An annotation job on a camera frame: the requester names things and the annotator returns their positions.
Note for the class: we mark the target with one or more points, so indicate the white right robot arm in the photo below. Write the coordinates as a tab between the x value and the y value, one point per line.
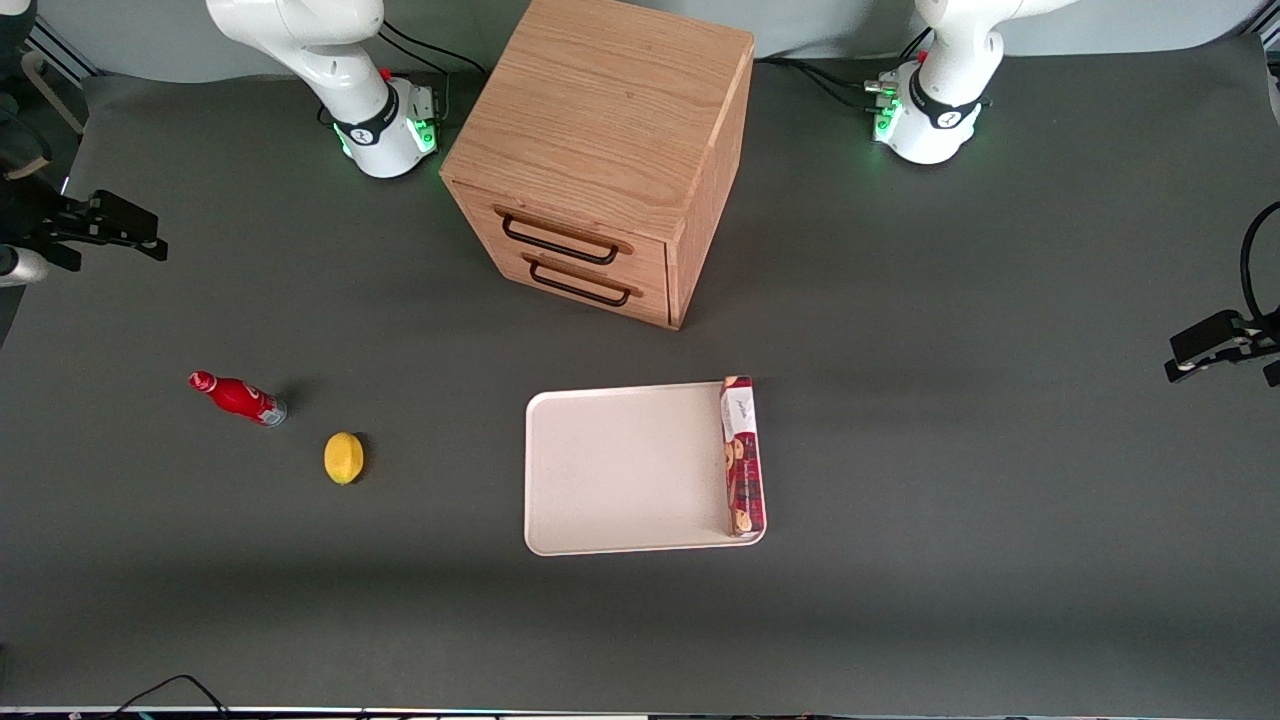
330	60

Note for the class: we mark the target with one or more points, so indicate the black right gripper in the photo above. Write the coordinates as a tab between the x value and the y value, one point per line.
28	222

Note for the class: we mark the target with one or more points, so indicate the wooden drawer front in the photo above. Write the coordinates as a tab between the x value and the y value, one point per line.
640	250
650	300

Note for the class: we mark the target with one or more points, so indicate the white plastic tray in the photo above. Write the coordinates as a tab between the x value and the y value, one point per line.
625	470

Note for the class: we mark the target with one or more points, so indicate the yellow lemon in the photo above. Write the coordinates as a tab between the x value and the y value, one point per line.
343	458

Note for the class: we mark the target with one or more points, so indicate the wooden drawer cabinet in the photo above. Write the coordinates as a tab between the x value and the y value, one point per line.
600	110

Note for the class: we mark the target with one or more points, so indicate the red coke bottle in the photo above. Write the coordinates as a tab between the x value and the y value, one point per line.
238	397

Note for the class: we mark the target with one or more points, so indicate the aluminium frame rail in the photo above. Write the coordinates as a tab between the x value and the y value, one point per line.
60	48

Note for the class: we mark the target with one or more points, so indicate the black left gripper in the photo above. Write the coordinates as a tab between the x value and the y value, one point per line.
1262	337

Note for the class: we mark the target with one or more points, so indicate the red cookie box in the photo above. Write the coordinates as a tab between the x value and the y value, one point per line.
742	460

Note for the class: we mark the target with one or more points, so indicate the dark grey table mat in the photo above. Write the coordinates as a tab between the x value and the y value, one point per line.
900	450

